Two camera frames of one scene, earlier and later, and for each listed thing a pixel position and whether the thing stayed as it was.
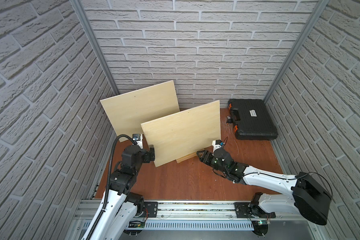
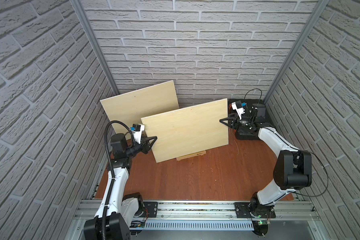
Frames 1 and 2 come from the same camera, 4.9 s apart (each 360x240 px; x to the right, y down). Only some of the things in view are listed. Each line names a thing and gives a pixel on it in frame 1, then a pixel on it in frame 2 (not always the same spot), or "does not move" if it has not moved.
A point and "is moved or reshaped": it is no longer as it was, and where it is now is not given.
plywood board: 183,134 is moved or reshaped
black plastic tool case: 252,120 does not move
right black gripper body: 209,160 to 243,123
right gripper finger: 201,153 to 226,124
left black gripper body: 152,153 to 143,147
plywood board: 128,111 does not move
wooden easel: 181,159 does not move
